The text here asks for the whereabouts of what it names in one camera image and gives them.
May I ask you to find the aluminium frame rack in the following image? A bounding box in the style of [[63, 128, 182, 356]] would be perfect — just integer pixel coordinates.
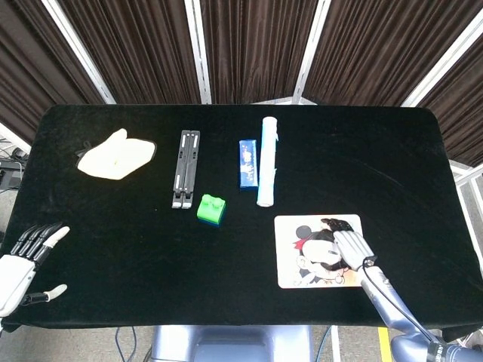
[[448, 160, 483, 265]]

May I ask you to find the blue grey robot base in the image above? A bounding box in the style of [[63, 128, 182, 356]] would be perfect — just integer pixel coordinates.
[[149, 324, 315, 362]]

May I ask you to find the white computer mouse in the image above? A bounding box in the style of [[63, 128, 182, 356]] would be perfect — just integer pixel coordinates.
[[304, 236, 343, 269]]

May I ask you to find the blue toy brick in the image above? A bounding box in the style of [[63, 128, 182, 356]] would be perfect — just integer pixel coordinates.
[[199, 210, 227, 229]]

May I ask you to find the black folding laptop stand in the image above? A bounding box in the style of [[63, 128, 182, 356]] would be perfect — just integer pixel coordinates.
[[171, 129, 202, 210]]

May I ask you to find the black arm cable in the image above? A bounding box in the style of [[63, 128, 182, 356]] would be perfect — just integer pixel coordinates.
[[361, 256, 438, 342]]

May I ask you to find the cream oven mitt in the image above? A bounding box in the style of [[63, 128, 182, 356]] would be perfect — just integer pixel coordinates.
[[75, 127, 158, 181]]

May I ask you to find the blue floor cable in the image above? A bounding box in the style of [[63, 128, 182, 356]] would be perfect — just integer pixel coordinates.
[[315, 326, 334, 362]]

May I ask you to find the black floor cable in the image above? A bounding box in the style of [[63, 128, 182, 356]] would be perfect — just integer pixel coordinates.
[[114, 326, 137, 362]]

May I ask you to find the white plastic wrap roll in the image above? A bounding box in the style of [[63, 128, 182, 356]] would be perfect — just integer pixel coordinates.
[[256, 116, 279, 207]]

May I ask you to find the black floor device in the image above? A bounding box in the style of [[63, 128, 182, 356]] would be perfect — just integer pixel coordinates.
[[0, 146, 29, 193]]

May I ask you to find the green toy brick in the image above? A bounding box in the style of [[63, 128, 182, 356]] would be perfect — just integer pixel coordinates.
[[196, 194, 227, 223]]

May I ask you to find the blue toothpaste box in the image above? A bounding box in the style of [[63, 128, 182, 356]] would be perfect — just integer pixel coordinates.
[[238, 139, 260, 191]]

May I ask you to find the yellow floor tape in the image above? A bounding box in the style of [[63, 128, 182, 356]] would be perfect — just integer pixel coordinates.
[[377, 327, 390, 362]]

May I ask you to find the cartoon girl mouse pad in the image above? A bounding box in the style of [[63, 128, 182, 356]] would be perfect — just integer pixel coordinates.
[[274, 213, 365, 290]]

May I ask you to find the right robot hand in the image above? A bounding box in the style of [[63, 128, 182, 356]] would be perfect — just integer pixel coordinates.
[[319, 217, 378, 272]]

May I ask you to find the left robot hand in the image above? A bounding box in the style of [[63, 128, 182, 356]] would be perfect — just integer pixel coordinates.
[[0, 222, 71, 318]]

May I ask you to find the black velvet table cloth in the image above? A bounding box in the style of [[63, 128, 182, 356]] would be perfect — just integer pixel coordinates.
[[0, 103, 483, 342]]

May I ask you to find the brown pleated curtain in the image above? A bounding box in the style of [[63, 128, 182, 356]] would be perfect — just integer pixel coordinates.
[[0, 0, 109, 146], [303, 0, 477, 106], [418, 33, 483, 167], [60, 0, 201, 106], [199, 0, 321, 105]]

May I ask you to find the white frame post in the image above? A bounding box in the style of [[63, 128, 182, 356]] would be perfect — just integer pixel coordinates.
[[291, 0, 332, 106], [0, 122, 32, 152], [40, 0, 117, 105], [400, 14, 483, 109], [183, 0, 213, 106]]

